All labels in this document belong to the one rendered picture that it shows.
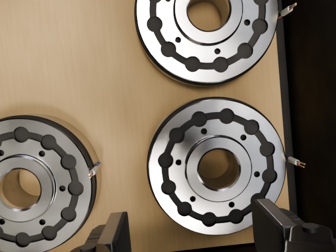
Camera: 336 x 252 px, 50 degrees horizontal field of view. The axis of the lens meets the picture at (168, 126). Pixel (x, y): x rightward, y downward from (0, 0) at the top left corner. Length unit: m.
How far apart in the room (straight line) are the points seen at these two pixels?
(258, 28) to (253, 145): 0.08
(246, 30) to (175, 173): 0.11
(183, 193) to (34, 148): 0.11
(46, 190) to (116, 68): 0.11
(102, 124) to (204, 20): 0.12
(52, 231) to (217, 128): 0.14
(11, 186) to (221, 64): 0.18
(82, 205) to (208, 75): 0.13
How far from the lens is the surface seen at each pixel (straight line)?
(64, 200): 0.28
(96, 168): 0.26
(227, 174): 0.29
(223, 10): 0.28
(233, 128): 0.26
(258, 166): 0.27
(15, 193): 0.30
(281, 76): 0.31
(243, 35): 0.27
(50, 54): 0.30
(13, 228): 0.29
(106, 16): 0.30
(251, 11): 0.27
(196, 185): 0.26
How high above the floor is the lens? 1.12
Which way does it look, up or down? 85 degrees down
